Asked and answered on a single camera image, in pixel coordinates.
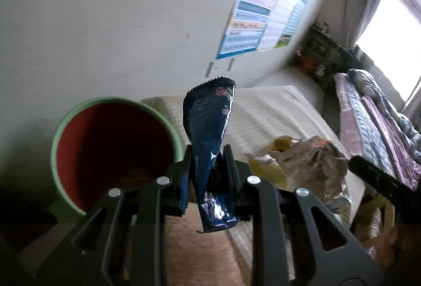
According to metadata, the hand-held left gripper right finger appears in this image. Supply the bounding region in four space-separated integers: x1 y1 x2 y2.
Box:
222 144 386 286

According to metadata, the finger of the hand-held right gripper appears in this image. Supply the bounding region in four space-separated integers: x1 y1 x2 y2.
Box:
348 156 421 208

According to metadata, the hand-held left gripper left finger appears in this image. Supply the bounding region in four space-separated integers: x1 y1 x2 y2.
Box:
39 144 194 286

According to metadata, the yellow snack wrapper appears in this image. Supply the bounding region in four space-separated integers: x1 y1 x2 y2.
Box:
245 136 298 190

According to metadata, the dark blue snack wrapper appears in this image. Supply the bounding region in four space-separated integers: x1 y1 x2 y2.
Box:
182 76 238 234

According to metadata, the green bin with red inside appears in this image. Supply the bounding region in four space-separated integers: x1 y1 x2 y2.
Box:
50 96 185 217

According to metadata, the checkered beige tablecloth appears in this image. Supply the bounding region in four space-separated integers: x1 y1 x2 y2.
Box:
140 85 367 286

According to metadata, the crumpled silver wrapper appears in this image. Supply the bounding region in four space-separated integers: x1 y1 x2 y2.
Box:
278 138 352 215

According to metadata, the blue grey patterned quilt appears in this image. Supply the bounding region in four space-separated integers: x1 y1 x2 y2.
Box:
348 69 421 150

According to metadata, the bright window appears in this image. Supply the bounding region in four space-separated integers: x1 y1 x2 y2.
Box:
355 0 421 102

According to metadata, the dark cluttered shelf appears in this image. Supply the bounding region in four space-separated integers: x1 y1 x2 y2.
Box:
289 24 375 92

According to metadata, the pale curtain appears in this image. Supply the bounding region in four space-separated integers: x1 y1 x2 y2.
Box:
342 0 379 50

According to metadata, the blue bordered wall poster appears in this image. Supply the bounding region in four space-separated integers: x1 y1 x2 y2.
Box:
215 0 274 60

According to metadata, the white chart wall poster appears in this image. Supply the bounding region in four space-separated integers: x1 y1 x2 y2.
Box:
263 0 311 50

